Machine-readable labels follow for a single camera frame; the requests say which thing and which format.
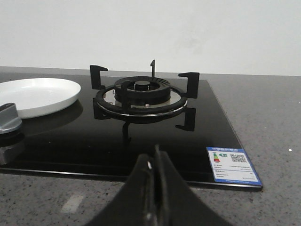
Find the silver right stove knob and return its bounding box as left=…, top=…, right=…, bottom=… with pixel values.
left=0, top=103, right=22, bottom=134

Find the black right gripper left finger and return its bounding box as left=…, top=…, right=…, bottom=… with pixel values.
left=86, top=154, right=157, bottom=226

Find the black right gas burner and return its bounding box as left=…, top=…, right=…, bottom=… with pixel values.
left=114, top=76, right=171, bottom=105

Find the white round plate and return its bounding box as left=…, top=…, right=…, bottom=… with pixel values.
left=0, top=78, right=81, bottom=119

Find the black glass gas cooktop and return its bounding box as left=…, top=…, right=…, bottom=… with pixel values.
left=0, top=76, right=263, bottom=191

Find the blue energy label sticker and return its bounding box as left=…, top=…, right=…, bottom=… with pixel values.
left=206, top=147, right=262, bottom=186

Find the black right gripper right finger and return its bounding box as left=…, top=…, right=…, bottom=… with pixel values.
left=154, top=145, right=231, bottom=226

